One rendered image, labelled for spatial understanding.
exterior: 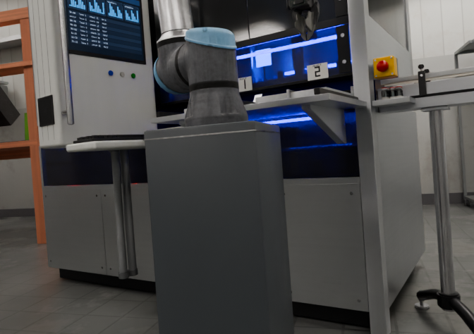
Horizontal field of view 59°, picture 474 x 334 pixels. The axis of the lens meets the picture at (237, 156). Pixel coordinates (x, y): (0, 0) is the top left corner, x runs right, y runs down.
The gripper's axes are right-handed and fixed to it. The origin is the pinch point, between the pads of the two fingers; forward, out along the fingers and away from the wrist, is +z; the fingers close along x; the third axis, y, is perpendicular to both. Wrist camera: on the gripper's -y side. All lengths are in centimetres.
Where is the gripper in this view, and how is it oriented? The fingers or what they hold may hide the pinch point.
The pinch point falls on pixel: (307, 37)
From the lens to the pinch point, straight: 144.4
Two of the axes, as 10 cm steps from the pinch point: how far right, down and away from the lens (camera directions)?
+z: 0.8, 10.0, 0.1
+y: -5.3, 0.5, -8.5
